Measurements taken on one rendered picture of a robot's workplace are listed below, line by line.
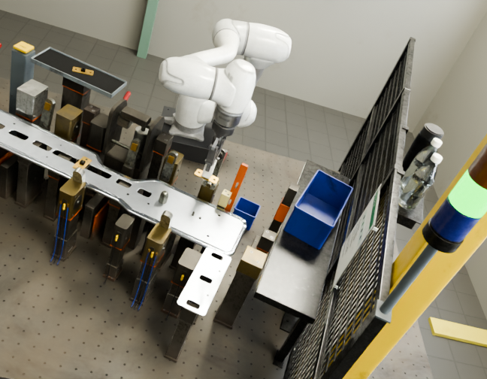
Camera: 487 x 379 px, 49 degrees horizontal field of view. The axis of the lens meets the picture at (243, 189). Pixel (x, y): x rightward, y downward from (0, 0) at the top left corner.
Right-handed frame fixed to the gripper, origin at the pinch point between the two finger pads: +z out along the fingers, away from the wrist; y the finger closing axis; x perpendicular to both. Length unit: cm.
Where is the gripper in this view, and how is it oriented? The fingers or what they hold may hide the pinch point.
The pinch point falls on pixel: (209, 168)
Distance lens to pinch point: 188.3
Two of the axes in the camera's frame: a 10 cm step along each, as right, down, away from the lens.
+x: 9.1, 4.1, -0.5
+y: -2.8, 5.4, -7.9
